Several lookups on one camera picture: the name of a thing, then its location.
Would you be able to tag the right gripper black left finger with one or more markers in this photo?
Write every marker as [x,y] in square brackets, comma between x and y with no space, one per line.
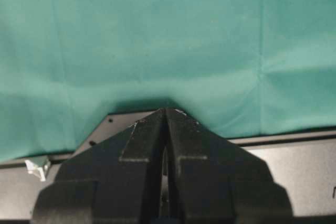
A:
[115,181]

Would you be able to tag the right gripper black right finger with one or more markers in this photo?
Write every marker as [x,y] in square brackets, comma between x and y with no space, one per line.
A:
[215,181]

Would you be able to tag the small white plastic clip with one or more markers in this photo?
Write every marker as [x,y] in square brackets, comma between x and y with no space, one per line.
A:
[38,166]

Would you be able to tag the green table cloth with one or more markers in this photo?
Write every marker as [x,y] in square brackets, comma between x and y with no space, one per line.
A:
[240,67]

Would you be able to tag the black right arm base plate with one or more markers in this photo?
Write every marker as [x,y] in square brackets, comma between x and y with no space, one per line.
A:
[302,163]

